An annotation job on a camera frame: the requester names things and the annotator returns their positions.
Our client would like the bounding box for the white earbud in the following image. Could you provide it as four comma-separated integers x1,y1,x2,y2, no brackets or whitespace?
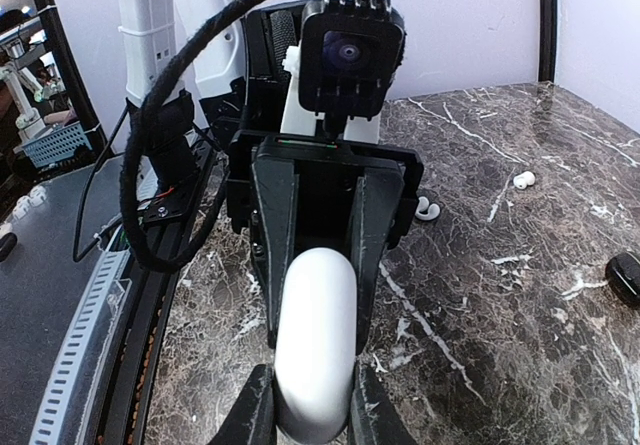
414,196,441,222
512,171,536,190

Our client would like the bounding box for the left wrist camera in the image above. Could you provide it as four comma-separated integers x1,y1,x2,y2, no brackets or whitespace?
280,0,406,144

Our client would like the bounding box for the light blue mesh basket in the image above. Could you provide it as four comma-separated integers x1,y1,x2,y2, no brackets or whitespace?
18,121,91,168

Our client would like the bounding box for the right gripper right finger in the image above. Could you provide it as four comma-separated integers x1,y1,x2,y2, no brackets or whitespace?
347,362,417,445

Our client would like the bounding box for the black front rail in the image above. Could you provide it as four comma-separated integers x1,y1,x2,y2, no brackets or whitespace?
94,154,221,445

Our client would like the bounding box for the left black frame post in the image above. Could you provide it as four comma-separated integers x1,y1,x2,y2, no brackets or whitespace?
538,0,558,82

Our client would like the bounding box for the white slotted cable duct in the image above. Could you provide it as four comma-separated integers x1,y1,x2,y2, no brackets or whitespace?
28,229,130,444

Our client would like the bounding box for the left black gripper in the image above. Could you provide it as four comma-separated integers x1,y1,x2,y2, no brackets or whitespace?
227,131,424,355

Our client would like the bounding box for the black charging case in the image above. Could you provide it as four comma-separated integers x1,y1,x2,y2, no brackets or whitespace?
605,251,639,309

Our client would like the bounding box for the white earbud charging case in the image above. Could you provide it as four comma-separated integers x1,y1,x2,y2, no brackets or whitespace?
274,248,357,444

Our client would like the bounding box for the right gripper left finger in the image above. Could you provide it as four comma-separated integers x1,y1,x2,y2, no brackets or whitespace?
208,364,277,445

